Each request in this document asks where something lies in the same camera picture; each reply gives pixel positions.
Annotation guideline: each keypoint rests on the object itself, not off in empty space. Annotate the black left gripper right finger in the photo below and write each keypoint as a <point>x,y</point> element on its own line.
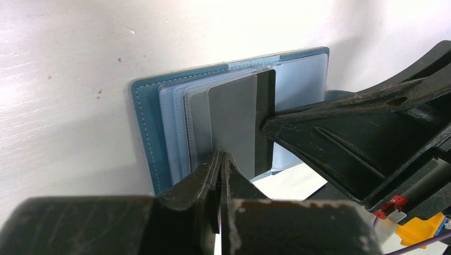
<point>252,223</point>

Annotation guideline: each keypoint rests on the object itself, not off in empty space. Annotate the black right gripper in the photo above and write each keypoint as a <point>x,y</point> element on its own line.
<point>368,143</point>

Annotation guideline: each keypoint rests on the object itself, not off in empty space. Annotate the blue leather card holder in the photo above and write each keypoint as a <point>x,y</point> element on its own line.
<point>300,81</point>

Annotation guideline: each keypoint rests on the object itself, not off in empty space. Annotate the yellow three-compartment plastic tray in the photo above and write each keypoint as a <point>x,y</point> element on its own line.
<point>417,230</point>

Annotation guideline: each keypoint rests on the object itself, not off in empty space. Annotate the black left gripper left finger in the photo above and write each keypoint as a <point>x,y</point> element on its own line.
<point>182,220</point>

